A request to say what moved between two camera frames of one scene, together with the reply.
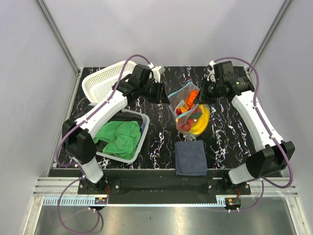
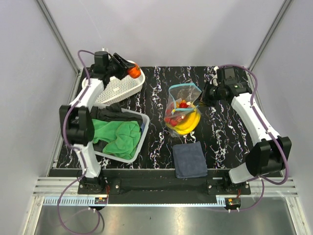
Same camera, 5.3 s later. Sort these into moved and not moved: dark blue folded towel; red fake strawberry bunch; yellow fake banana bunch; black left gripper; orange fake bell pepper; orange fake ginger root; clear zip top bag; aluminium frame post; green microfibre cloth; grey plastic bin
Moved: orange fake bell pepper; black left gripper; yellow fake banana bunch; clear zip top bag; red fake strawberry bunch; orange fake ginger root
Not moved: grey plastic bin; green microfibre cloth; dark blue folded towel; aluminium frame post
